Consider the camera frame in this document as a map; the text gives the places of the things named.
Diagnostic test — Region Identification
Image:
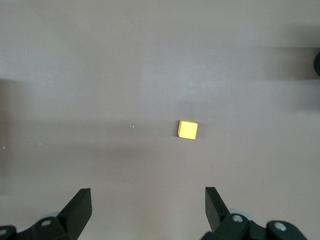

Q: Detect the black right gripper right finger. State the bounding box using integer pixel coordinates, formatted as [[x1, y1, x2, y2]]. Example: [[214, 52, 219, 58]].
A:
[[201, 186, 254, 240]]

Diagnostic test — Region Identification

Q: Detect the black round object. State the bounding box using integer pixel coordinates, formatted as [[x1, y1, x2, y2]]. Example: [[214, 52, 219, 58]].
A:
[[313, 51, 320, 77]]

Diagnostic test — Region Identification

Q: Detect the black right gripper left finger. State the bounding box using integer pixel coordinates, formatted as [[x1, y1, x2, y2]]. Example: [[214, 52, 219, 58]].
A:
[[16, 187, 92, 240]]

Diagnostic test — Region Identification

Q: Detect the yellow cube block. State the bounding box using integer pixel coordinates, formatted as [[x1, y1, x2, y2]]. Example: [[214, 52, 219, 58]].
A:
[[176, 119, 199, 140]]

